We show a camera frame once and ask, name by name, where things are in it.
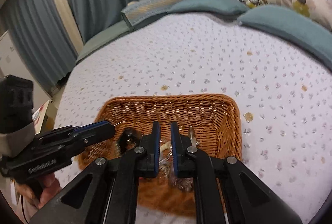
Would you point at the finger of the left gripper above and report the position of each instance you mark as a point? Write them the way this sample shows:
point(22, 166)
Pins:
point(94, 132)
point(56, 134)

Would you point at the right teal pillow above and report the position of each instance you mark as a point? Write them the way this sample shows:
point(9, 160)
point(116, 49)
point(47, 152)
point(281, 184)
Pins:
point(293, 27)

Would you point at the lilac floral bedspread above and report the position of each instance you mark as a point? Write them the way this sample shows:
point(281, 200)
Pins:
point(284, 96)

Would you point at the brown wicker basket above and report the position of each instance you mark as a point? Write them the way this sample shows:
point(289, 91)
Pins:
point(214, 119)

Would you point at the folded teal blanket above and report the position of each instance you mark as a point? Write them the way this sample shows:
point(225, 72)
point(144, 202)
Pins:
point(138, 14)

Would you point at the teal pillow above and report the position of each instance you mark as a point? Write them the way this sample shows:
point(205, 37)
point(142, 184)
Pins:
point(228, 8)
point(293, 27)

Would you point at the beige side table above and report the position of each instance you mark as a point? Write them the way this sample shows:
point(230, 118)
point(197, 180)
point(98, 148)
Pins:
point(44, 117)

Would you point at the left hand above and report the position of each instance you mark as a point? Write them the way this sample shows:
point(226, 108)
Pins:
point(50, 185)

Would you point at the black wrist watch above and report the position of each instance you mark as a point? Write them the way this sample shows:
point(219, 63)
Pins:
point(130, 138)

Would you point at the left teal pillow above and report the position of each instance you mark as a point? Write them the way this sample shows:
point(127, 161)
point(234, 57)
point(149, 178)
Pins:
point(228, 8)

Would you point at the blue curtain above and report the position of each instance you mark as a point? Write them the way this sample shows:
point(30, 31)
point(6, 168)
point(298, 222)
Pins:
point(50, 34)

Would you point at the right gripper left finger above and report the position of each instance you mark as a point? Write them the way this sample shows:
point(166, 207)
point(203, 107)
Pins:
point(106, 191)

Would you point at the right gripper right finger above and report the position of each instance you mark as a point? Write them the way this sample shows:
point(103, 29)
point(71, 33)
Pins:
point(225, 190)

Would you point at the left tracker black box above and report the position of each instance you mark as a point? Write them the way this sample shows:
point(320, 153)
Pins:
point(17, 127)

